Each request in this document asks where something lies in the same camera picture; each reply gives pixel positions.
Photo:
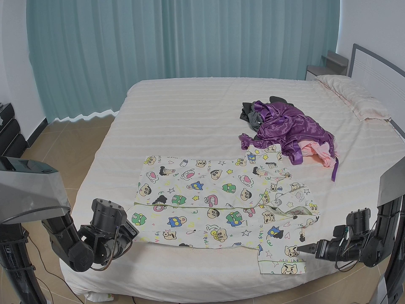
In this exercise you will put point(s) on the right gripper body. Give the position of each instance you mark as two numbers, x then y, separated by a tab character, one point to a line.
329	249

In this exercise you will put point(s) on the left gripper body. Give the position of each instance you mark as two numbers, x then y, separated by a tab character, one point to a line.
131	230

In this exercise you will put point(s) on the white printed pyjama top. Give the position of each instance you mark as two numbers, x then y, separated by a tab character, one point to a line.
205	207

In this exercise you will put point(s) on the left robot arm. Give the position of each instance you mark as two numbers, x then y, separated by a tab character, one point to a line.
28	185

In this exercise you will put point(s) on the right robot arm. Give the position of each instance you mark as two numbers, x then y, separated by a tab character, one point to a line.
392	185

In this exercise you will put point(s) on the pile of clothes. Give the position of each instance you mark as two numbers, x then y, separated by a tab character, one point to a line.
291	128

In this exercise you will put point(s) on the bed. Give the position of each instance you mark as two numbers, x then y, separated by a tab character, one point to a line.
189	112

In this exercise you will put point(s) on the cream pillow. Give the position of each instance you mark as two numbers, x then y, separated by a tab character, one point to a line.
357	97

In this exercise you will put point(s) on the grey white bedside table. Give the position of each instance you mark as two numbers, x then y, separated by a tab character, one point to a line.
326	68

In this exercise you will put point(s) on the blue-green curtain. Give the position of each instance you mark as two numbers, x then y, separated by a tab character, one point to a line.
158	43

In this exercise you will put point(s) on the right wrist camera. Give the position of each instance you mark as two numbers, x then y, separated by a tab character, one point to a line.
340	231

